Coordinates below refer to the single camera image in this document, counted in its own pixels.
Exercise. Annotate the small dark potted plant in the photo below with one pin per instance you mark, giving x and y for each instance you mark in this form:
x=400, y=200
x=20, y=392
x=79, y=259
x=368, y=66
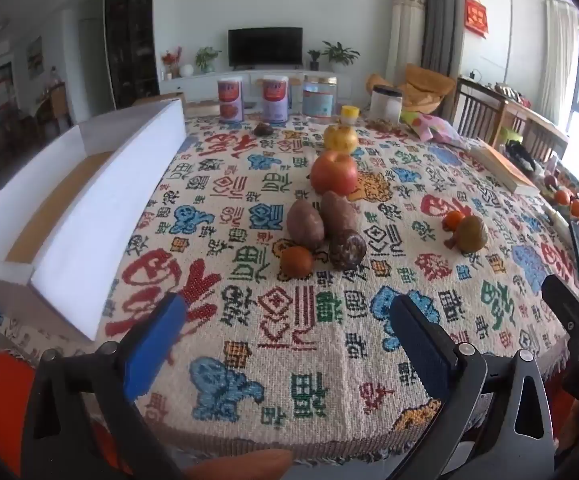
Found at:
x=313, y=58

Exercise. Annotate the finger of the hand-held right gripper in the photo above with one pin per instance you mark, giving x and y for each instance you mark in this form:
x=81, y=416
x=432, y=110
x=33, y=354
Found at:
x=572, y=310

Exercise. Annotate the grey curtain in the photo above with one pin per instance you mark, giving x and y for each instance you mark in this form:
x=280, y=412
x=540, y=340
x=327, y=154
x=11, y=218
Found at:
x=437, y=15

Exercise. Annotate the black bag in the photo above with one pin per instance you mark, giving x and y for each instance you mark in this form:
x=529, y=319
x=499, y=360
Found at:
x=519, y=155

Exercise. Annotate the brownish green round fruit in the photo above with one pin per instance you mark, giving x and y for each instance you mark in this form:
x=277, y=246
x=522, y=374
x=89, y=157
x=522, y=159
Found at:
x=472, y=233

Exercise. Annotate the red flowers in vase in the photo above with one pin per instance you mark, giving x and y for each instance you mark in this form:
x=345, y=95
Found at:
x=171, y=57

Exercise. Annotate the brown sweet potato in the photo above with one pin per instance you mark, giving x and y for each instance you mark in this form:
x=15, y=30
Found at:
x=339, y=212
x=305, y=225

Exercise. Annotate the green plant in teal pot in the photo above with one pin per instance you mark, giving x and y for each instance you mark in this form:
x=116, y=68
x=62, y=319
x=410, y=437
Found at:
x=205, y=57

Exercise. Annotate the framed wall picture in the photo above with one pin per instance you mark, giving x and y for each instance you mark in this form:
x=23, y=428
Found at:
x=34, y=57

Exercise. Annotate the white can lilac label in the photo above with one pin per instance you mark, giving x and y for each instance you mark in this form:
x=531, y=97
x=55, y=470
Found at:
x=275, y=97

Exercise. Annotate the white cardboard box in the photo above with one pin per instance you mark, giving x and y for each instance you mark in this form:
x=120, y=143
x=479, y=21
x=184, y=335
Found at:
x=119, y=210

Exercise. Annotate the red fruit in tray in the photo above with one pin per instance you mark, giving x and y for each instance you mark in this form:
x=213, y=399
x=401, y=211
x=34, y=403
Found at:
x=549, y=180

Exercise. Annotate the dark brown round fruit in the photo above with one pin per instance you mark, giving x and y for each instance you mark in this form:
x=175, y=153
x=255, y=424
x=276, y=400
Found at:
x=263, y=129
x=348, y=251

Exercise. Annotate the clear jar blue label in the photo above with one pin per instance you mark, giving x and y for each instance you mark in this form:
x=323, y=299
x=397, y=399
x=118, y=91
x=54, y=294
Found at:
x=319, y=95

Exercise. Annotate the bright orange tangerine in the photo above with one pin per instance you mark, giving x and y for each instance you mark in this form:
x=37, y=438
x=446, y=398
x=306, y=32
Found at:
x=453, y=220

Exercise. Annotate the black television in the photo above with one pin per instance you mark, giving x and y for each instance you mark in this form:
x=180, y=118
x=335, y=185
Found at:
x=265, y=47

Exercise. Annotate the white sheer curtain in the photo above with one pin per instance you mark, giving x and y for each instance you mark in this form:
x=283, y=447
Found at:
x=559, y=60

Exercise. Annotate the yellow pear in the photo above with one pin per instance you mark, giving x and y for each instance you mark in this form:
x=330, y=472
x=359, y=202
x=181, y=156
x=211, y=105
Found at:
x=339, y=137

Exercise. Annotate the black glass cabinet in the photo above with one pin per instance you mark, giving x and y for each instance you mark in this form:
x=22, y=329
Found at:
x=129, y=35

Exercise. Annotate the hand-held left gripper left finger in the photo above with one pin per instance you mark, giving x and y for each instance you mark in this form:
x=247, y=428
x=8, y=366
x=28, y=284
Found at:
x=154, y=347

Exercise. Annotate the red wall hanging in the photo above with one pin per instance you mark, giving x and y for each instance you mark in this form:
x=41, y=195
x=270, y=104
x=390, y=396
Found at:
x=476, y=15

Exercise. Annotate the red apple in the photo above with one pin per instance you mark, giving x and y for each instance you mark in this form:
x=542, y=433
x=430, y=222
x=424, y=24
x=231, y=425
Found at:
x=334, y=172

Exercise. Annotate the orange fruit in tray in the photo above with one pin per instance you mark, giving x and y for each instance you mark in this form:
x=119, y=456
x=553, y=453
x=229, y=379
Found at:
x=562, y=197
x=577, y=207

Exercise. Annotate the white television cabinet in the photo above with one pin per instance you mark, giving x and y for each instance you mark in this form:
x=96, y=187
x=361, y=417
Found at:
x=199, y=82

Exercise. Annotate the orange cover book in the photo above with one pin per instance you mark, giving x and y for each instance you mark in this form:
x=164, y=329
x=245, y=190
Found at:
x=507, y=170

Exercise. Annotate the white can red label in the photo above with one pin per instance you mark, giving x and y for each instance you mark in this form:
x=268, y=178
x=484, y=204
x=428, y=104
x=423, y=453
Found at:
x=231, y=97

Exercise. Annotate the clear container black lid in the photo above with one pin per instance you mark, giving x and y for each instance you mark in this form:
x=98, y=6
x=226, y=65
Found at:
x=386, y=105

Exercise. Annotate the wooden slatted chair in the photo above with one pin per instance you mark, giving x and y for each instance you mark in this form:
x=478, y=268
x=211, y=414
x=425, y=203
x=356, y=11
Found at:
x=474, y=105
x=534, y=125

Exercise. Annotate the pink fruit print snack bag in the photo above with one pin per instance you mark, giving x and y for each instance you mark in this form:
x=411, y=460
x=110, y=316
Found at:
x=432, y=127

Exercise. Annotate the white standing air conditioner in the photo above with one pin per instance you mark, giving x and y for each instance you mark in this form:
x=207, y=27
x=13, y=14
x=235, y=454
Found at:
x=407, y=30

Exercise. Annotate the printed woven tablecloth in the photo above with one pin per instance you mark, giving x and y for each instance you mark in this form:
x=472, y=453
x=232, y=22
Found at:
x=319, y=360

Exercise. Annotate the orange beanbag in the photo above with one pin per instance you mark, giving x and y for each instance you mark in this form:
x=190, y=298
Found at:
x=419, y=85

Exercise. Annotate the large leafy potted plant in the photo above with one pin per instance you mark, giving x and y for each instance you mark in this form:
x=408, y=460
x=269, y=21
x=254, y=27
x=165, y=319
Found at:
x=339, y=52

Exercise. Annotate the white globe lamp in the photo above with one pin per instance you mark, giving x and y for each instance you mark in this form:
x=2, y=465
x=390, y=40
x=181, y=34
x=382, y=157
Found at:
x=187, y=69

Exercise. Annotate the dark orange tangerine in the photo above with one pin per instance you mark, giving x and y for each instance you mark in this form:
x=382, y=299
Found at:
x=297, y=261

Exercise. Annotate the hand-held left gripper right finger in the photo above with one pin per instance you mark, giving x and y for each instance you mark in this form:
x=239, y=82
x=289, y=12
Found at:
x=422, y=347

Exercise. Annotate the small yellow lid jar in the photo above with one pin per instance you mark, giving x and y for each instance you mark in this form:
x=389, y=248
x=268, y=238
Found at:
x=349, y=114

